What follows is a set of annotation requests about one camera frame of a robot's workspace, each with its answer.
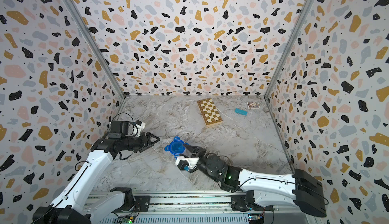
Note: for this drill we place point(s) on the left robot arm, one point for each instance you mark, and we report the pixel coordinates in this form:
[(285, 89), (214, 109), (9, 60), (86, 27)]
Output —
[(69, 206)]

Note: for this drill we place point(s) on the wooden chessboard box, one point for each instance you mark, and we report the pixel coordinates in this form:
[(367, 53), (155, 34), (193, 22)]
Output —
[(209, 112)]

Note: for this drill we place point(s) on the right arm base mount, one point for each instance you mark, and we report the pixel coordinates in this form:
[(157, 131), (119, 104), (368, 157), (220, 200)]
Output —
[(245, 202)]

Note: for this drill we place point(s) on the blue container lid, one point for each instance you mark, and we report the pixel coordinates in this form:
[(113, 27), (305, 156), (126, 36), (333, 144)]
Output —
[(175, 143)]

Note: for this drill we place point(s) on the playing card box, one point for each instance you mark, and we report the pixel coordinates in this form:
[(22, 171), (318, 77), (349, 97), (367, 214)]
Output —
[(253, 104)]

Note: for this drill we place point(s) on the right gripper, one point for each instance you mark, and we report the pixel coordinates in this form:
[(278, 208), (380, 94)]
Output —
[(192, 148)]

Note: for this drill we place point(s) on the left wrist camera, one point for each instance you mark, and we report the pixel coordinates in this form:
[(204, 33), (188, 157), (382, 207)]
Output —
[(138, 127)]

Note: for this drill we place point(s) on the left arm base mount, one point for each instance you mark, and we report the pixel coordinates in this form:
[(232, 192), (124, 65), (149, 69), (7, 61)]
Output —
[(132, 203)]

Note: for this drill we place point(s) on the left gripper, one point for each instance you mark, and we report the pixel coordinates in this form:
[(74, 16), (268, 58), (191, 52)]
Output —
[(144, 141)]

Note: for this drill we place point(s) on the teal small box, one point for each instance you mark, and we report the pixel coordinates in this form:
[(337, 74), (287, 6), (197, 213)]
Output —
[(241, 112)]

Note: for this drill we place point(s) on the clear plastic container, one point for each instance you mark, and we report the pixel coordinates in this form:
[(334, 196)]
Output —
[(176, 151)]

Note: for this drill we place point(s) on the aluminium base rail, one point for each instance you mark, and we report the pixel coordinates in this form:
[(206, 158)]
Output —
[(200, 207)]

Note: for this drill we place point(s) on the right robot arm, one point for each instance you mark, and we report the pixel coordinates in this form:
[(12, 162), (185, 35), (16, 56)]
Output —
[(261, 190)]

